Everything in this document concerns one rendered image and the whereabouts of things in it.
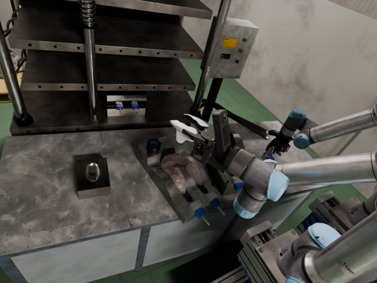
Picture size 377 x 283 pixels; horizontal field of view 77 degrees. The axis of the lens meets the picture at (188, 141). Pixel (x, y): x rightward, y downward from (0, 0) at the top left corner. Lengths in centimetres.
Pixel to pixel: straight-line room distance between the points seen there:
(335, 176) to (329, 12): 302
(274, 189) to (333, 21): 307
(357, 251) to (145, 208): 91
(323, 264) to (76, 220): 99
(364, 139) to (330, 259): 273
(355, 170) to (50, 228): 115
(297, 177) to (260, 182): 15
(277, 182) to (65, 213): 97
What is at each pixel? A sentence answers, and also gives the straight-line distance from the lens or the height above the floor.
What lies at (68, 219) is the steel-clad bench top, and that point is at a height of 80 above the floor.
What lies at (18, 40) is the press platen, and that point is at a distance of 156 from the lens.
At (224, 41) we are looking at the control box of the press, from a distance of 182.
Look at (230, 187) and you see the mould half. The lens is 137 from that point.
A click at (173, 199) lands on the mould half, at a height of 86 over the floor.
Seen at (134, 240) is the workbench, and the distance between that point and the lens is 149.
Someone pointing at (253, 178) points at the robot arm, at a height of 145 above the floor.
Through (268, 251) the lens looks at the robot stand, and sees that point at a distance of 106.
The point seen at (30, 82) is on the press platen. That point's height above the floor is 104.
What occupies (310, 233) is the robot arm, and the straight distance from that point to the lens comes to 91.
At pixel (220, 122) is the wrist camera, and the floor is 153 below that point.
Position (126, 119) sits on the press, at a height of 79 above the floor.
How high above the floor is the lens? 188
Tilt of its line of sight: 41 degrees down
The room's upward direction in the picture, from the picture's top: 16 degrees clockwise
